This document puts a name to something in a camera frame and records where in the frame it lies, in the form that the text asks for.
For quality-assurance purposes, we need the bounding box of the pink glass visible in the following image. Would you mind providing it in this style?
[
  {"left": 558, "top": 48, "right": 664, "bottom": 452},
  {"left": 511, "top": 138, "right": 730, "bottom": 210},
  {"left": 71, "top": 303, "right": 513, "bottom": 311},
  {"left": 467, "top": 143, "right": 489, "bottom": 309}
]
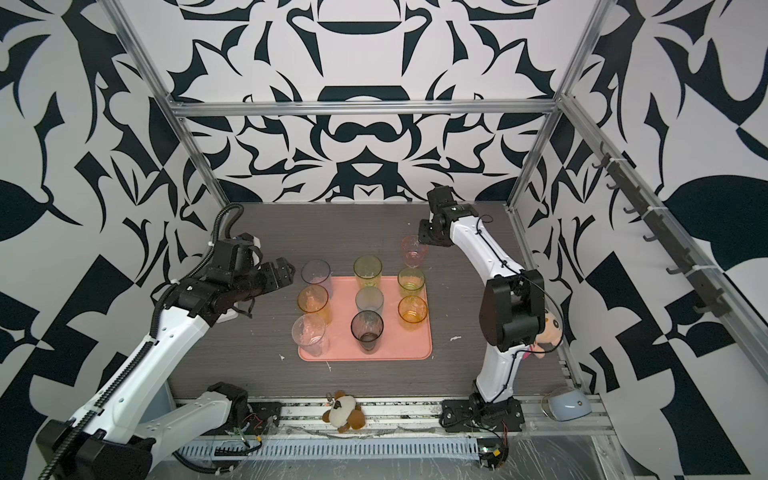
[{"left": 401, "top": 235, "right": 428, "bottom": 268}]

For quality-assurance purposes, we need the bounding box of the short green glass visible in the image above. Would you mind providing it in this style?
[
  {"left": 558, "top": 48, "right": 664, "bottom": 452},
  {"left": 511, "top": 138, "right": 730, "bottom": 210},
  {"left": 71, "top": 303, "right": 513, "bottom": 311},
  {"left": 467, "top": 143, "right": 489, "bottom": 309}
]
[{"left": 397, "top": 267, "right": 426, "bottom": 297}]

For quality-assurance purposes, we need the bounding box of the orange translucent glass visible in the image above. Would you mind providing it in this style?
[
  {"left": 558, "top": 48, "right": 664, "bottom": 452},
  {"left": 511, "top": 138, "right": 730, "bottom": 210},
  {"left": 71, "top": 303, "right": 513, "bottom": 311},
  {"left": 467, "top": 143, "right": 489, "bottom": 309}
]
[{"left": 297, "top": 285, "right": 332, "bottom": 325}]

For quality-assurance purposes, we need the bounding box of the blue translucent glass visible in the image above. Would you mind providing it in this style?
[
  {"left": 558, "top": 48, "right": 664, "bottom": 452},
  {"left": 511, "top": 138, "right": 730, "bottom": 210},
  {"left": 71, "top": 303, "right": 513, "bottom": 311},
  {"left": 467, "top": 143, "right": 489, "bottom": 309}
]
[{"left": 300, "top": 259, "right": 333, "bottom": 298}]

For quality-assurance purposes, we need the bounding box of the clear glass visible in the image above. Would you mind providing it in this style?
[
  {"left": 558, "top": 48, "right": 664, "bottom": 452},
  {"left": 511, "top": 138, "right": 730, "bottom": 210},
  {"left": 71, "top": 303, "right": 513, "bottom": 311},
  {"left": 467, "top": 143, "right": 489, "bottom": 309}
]
[{"left": 291, "top": 314, "right": 329, "bottom": 357}]

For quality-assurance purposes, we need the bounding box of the tall green glass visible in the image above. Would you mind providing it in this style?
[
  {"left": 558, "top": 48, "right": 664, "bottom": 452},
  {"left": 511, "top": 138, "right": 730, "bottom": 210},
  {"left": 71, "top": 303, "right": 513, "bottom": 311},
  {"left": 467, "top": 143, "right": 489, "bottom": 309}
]
[{"left": 353, "top": 254, "right": 383, "bottom": 288}]

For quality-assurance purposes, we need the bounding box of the yellow glass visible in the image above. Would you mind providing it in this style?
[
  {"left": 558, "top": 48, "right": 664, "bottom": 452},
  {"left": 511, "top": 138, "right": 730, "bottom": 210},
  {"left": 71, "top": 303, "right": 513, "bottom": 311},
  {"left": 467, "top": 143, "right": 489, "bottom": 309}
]
[{"left": 397, "top": 296, "right": 429, "bottom": 330}]

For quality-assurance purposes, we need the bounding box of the teal translucent glass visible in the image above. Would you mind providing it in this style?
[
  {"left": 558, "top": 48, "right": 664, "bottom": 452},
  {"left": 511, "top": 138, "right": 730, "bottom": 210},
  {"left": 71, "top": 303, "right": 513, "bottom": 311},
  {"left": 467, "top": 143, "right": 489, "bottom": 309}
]
[{"left": 355, "top": 286, "right": 385, "bottom": 315}]

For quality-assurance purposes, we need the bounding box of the dark grey glass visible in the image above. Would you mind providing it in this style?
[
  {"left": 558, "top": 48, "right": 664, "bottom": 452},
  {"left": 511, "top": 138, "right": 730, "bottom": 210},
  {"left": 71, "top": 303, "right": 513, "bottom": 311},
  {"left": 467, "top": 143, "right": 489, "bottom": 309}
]
[{"left": 350, "top": 310, "right": 384, "bottom": 354}]

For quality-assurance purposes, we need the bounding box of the pink rectangular tray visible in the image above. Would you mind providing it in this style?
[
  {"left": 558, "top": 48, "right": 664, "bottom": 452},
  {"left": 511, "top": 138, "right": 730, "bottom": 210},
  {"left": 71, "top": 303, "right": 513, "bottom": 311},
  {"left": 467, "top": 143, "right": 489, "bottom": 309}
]
[{"left": 298, "top": 276, "right": 432, "bottom": 362}]

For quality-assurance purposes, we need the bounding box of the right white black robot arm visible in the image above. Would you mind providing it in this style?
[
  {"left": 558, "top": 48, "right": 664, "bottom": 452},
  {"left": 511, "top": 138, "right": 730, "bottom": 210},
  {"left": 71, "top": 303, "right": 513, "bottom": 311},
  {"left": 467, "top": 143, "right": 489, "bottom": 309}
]
[{"left": 418, "top": 186, "right": 546, "bottom": 415}]

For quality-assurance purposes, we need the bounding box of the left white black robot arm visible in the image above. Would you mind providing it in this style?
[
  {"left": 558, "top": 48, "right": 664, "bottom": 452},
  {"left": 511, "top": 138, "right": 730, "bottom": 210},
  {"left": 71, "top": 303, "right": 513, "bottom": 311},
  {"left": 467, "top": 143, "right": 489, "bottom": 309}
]
[{"left": 36, "top": 234, "right": 296, "bottom": 479}]

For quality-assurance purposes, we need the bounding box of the white box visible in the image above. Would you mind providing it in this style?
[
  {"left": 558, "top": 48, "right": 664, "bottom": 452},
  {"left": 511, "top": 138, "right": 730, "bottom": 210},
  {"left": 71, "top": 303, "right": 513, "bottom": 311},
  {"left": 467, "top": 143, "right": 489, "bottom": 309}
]
[{"left": 216, "top": 307, "right": 239, "bottom": 323}]

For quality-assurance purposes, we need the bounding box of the pink pig plush toy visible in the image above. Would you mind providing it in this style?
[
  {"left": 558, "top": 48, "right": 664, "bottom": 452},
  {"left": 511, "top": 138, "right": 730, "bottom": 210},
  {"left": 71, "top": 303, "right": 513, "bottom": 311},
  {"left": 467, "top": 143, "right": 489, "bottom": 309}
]
[{"left": 523, "top": 311, "right": 563, "bottom": 359}]

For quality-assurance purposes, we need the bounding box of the brown white plush toy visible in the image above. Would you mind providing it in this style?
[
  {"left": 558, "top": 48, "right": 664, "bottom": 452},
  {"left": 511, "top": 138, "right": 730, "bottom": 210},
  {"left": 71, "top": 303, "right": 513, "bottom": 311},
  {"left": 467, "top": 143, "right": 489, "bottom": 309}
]
[{"left": 322, "top": 390, "right": 366, "bottom": 434}]

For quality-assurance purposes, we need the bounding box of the light blue computer mouse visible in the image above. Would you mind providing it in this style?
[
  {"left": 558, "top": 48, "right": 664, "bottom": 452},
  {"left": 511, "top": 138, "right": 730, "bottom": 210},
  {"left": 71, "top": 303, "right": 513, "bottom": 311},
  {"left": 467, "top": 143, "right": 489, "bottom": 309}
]
[{"left": 541, "top": 387, "right": 592, "bottom": 422}]

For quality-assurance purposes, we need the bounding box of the green lit circuit board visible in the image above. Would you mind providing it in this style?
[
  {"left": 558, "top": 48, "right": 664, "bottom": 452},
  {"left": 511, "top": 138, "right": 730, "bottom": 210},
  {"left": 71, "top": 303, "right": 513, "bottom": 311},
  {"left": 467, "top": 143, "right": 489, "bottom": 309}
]
[{"left": 477, "top": 437, "right": 509, "bottom": 471}]

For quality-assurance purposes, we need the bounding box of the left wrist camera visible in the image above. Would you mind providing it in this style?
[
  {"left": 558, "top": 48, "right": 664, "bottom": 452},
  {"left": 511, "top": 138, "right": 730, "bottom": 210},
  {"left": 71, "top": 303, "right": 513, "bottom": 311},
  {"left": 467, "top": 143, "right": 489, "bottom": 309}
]
[{"left": 232, "top": 233, "right": 262, "bottom": 255}]

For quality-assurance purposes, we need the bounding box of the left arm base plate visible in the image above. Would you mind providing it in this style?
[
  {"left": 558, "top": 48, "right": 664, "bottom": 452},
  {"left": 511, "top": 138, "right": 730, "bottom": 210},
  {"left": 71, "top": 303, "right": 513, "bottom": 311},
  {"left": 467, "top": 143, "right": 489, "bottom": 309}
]
[{"left": 224, "top": 401, "right": 283, "bottom": 436}]

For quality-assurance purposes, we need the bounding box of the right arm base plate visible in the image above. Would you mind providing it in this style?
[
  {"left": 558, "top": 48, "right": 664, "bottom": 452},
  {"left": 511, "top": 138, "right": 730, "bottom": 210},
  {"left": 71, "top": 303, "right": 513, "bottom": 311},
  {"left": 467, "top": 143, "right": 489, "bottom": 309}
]
[{"left": 438, "top": 398, "right": 525, "bottom": 433}]

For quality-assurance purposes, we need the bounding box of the white cable duct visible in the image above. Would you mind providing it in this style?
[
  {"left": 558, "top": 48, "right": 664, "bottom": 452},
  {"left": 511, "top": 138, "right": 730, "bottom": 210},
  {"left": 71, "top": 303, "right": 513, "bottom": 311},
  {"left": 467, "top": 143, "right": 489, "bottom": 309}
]
[{"left": 180, "top": 437, "right": 480, "bottom": 461}]

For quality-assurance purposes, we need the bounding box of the black hook rail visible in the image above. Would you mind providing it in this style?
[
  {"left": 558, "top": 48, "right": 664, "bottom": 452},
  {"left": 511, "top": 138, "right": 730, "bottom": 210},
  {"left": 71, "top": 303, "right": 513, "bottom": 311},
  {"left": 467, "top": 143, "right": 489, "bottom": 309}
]
[{"left": 593, "top": 141, "right": 733, "bottom": 318}]

